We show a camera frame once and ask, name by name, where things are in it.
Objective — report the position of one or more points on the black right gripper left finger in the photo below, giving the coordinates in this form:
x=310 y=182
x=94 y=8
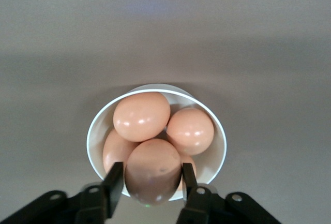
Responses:
x=113 y=187

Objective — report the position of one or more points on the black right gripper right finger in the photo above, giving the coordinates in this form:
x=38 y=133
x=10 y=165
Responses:
x=190 y=193

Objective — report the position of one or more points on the brown egg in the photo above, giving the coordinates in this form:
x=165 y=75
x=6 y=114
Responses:
x=191 y=131
x=152 y=167
x=186 y=158
x=141 y=116
x=115 y=151

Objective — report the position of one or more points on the white round bowl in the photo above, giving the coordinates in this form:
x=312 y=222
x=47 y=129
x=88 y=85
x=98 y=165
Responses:
x=217 y=156

